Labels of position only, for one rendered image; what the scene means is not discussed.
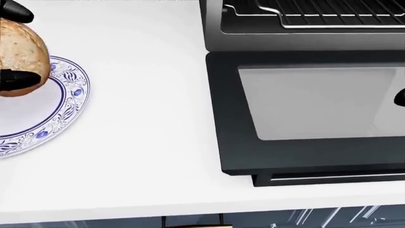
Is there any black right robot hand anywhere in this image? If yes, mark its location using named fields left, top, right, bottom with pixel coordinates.
left=394, top=89, right=405, bottom=107

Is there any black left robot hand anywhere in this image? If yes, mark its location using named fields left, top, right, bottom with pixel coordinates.
left=0, top=0, right=43, bottom=92

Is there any round brown bread loaf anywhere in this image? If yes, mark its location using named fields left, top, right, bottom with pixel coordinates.
left=0, top=16, right=51, bottom=97

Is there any black oven door with glass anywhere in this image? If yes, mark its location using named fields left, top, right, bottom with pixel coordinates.
left=205, top=50, right=405, bottom=188

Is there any black toaster oven body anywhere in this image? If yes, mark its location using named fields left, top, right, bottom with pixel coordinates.
left=198, top=0, right=405, bottom=53

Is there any white plate with blue floral rim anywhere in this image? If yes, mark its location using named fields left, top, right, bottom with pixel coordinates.
left=0, top=55, right=91, bottom=160

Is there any dark blue glossy cabinet front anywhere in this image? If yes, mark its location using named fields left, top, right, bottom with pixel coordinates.
left=0, top=205, right=405, bottom=228

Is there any silver wire oven rack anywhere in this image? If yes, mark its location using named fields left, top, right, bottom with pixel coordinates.
left=223, top=0, right=405, bottom=30

